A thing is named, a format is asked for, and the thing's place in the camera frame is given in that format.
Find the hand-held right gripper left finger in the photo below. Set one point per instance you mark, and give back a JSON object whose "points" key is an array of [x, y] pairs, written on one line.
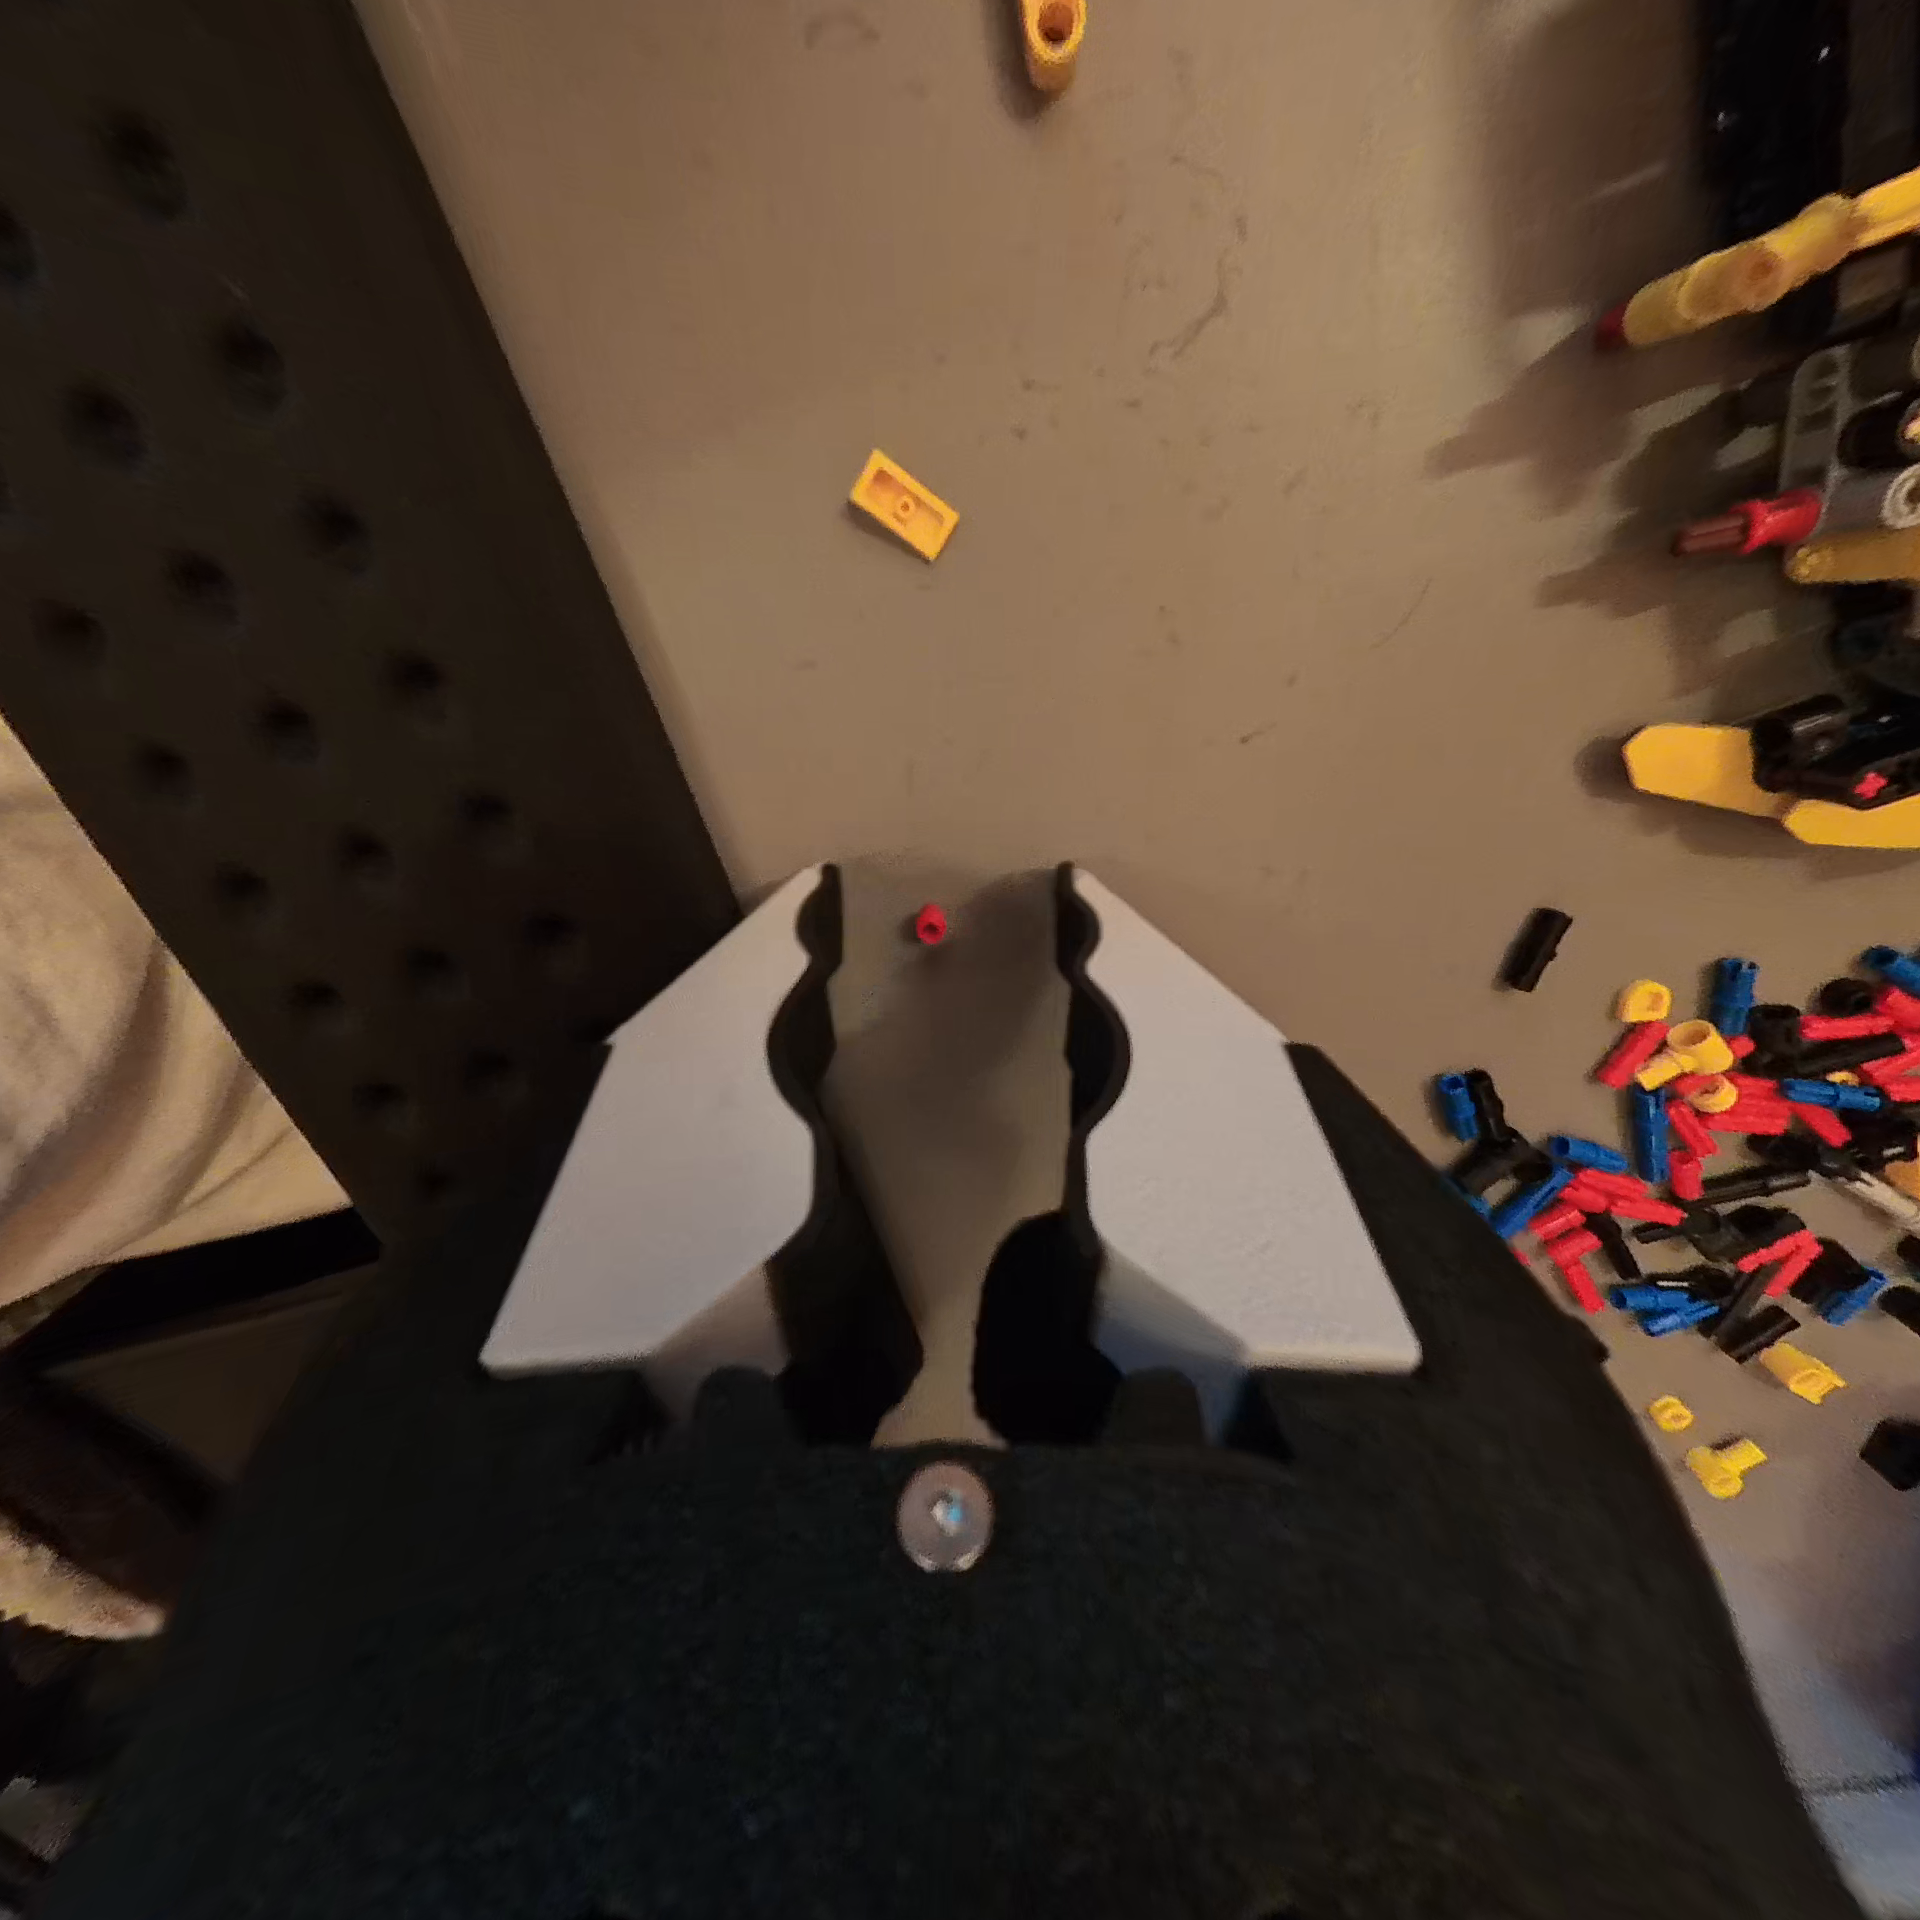
{"points": [[661, 1200]]}

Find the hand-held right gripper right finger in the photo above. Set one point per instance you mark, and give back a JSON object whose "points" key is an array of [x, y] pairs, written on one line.
{"points": [[1245, 1200]]}

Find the small yellow brick tile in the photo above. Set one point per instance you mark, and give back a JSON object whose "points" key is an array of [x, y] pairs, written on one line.
{"points": [[904, 505]]}

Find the yellow black brick car model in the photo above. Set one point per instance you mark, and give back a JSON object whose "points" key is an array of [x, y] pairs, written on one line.
{"points": [[1694, 285]]}

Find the grey desk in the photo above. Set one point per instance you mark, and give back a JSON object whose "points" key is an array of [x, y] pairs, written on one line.
{"points": [[1200, 524]]}

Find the black brick pin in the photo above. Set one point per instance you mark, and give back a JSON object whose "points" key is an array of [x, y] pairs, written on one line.
{"points": [[1532, 950]]}

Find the yellow brick bush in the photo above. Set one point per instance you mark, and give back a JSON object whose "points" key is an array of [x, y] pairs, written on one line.
{"points": [[1669, 1413]]}

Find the pile of small brick pins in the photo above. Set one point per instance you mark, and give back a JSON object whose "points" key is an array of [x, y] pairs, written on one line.
{"points": [[1724, 1172]]}

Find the yellow brick pin connector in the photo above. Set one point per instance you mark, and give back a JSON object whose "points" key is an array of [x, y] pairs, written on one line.
{"points": [[1724, 1468]]}

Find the light grey garment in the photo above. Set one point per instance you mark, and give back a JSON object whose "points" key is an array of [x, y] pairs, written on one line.
{"points": [[120, 1050]]}

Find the large yellow brick connector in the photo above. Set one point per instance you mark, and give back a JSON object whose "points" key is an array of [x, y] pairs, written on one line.
{"points": [[1800, 1373]]}

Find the black brick connector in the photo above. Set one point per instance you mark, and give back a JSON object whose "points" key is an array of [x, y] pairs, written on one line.
{"points": [[1894, 1453]]}

